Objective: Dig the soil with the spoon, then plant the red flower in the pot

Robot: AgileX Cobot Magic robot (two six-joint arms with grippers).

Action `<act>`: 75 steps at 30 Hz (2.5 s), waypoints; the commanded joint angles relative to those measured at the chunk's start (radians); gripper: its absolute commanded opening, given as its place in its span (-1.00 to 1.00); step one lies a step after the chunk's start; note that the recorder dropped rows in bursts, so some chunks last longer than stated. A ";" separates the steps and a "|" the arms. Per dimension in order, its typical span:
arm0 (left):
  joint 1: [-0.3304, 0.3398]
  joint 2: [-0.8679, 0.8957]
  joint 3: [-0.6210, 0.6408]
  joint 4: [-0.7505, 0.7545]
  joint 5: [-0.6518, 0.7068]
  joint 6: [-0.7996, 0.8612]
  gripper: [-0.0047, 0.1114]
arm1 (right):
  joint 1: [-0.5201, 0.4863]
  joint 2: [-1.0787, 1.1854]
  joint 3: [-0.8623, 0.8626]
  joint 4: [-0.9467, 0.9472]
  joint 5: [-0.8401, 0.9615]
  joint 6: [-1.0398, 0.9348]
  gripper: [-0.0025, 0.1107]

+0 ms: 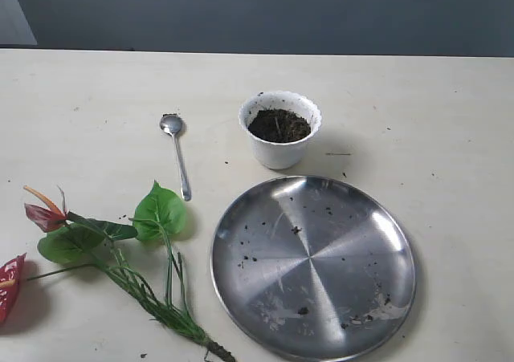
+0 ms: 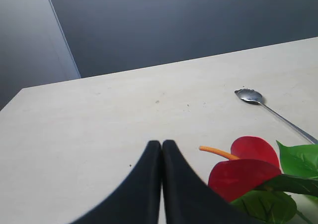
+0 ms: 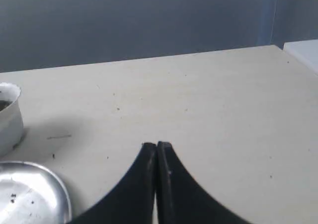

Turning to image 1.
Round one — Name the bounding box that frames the metal spoon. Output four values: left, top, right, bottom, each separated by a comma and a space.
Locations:
159, 113, 192, 201

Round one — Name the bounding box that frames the artificial anthurium plant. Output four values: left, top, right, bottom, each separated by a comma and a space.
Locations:
24, 182, 235, 361

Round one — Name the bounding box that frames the white plastic flower pot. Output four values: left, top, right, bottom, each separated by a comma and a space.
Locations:
239, 91, 322, 169

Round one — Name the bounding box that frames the round steel plate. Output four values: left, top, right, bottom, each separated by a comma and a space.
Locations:
210, 176, 417, 361

